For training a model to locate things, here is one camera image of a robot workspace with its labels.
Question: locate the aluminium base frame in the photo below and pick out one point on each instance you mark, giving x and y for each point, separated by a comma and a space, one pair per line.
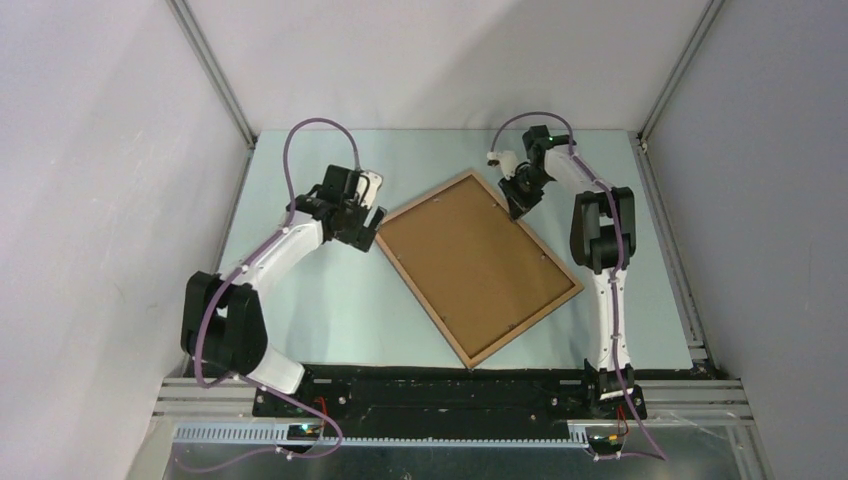
701, 429

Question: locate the wooden picture frame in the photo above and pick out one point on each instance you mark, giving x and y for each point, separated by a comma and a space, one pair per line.
411, 265

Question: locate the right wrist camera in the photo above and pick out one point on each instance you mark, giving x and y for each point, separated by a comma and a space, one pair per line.
507, 161

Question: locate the brown backing board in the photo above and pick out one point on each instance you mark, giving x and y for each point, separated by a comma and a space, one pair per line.
477, 265

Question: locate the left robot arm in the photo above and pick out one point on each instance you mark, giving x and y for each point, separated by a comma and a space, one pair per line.
223, 322

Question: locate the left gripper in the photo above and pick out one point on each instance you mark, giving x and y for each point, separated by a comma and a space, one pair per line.
361, 236

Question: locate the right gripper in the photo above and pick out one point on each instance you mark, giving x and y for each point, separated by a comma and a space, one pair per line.
518, 204

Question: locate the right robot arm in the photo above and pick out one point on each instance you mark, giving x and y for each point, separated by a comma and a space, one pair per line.
602, 239

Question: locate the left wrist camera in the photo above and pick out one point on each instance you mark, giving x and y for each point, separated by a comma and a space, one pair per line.
368, 187

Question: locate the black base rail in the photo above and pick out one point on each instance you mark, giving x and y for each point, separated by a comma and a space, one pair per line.
409, 404

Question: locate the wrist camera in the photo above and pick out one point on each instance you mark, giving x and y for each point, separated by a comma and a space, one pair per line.
507, 161
368, 187

